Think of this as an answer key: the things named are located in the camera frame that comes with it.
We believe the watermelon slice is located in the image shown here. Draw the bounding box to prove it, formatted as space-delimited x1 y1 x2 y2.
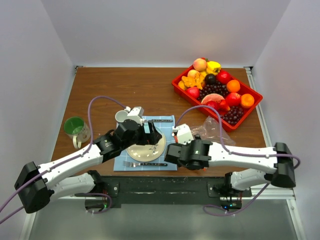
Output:
201 93 225 105

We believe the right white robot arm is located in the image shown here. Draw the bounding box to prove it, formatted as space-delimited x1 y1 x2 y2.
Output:
164 139 296 197

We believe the purple grape bunch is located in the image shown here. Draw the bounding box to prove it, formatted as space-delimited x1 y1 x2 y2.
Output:
197 82 230 102
219 106 244 126

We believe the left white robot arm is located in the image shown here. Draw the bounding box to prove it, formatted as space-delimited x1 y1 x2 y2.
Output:
14 119 163 214

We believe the red apple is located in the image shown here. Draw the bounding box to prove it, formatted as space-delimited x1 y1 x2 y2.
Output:
185 86 200 100
225 92 242 107
216 70 232 85

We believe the yellow bell pepper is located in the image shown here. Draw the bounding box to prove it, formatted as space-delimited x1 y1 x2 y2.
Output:
205 61 221 76

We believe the green floral mug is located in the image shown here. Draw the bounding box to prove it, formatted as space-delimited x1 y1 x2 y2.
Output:
63 116 91 150

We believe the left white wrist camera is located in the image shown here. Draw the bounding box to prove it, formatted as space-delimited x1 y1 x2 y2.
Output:
124 106 144 125

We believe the lower purple grape bunch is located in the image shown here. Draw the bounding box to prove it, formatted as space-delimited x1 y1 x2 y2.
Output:
219 106 244 126

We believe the small grey cup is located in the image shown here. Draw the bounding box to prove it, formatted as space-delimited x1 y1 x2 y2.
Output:
114 110 129 126

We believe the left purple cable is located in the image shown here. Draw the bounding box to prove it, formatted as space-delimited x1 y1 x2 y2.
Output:
0 95 127 225

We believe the cream and teal plate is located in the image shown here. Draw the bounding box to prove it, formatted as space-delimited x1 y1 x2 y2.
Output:
126 127 167 163

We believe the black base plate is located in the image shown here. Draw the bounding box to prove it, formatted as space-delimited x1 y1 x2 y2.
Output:
85 173 252 209

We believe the orange fruit back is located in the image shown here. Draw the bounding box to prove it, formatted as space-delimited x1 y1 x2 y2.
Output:
226 79 241 93

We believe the aluminium frame rail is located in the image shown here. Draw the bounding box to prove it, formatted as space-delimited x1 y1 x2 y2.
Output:
243 66 307 240

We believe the metal fork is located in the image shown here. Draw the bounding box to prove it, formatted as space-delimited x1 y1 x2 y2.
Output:
123 161 168 168

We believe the blue checked placemat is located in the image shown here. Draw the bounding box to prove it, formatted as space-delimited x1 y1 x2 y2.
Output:
113 115 177 172

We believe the upper purple grape bunch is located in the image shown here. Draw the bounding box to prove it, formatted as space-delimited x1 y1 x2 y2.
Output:
197 82 230 102

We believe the clear zip top bag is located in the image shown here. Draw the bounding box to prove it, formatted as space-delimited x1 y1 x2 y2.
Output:
190 116 236 146

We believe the orange fruit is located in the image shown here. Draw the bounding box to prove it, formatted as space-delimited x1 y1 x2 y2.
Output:
240 93 255 109
226 79 241 93

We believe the red apple back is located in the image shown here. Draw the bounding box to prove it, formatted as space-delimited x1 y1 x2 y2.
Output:
216 70 232 85

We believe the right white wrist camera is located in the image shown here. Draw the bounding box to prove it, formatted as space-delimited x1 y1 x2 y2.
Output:
172 124 194 145

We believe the strawberry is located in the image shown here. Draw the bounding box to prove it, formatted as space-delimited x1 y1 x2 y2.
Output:
218 99 231 112

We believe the orange fruit right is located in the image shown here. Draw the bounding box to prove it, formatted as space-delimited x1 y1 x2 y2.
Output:
240 93 255 109

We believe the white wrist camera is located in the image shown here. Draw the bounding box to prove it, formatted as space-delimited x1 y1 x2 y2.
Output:
172 124 194 145
124 106 144 125

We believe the metal spoon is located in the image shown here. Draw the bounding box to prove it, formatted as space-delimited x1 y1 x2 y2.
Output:
147 119 173 123

